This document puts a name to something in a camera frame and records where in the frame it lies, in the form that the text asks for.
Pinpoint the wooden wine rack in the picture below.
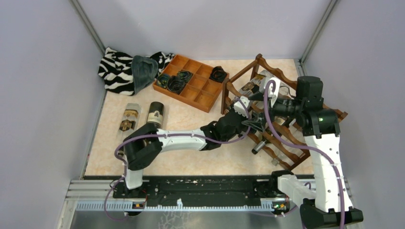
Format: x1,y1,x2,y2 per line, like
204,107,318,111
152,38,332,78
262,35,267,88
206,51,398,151
221,54,348,170

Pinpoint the small clear glass bottle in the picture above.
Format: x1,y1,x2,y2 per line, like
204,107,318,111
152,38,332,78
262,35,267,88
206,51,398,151
279,85,293,98

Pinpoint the dark wine bottle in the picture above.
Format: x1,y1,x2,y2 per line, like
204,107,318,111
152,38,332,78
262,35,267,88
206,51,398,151
146,101,164,128

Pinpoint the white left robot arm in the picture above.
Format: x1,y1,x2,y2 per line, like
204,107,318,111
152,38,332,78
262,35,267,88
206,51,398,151
118,109,250,198

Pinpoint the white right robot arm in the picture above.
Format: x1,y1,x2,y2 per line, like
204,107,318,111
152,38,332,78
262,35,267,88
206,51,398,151
234,76,363,229

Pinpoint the clear liquor bottle gold label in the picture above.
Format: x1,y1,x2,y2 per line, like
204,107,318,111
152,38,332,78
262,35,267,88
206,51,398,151
117,103,141,141

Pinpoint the black rolled item right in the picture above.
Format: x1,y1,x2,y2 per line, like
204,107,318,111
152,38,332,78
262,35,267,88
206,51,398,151
209,66,227,83

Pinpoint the orange wooden compartment tray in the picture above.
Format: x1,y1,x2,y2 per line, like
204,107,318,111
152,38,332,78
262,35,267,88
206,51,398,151
153,55,224,113

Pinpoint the zebra striped cloth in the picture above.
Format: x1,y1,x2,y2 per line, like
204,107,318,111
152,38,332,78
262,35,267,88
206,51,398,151
98,47,176,96

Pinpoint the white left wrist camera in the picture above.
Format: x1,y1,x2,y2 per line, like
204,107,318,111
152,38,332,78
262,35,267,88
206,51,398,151
233,96,250,119

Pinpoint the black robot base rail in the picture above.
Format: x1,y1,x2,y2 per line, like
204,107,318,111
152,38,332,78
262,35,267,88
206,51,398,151
67,175,295,214

